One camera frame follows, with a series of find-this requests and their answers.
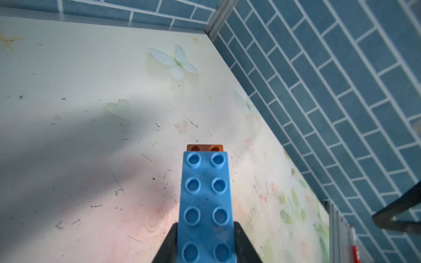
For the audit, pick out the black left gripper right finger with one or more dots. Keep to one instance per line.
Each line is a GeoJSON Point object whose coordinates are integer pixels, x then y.
{"type": "Point", "coordinates": [245, 250]}

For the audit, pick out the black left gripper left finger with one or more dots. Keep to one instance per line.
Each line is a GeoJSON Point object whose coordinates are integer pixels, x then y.
{"type": "Point", "coordinates": [167, 252]}

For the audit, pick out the light blue long lego brick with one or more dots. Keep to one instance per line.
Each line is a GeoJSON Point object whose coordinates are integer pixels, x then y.
{"type": "Point", "coordinates": [206, 226]}

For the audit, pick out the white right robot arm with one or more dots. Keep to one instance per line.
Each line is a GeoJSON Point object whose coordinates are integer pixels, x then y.
{"type": "Point", "coordinates": [384, 217]}

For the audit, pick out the orange lego brick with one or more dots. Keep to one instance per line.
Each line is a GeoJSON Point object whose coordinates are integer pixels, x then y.
{"type": "Point", "coordinates": [205, 148]}

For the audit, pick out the red white marker pen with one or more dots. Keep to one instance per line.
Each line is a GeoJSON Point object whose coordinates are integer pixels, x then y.
{"type": "Point", "coordinates": [354, 250]}

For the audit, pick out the aluminium corner post right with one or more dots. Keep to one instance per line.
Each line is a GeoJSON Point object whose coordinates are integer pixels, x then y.
{"type": "Point", "coordinates": [219, 17]}

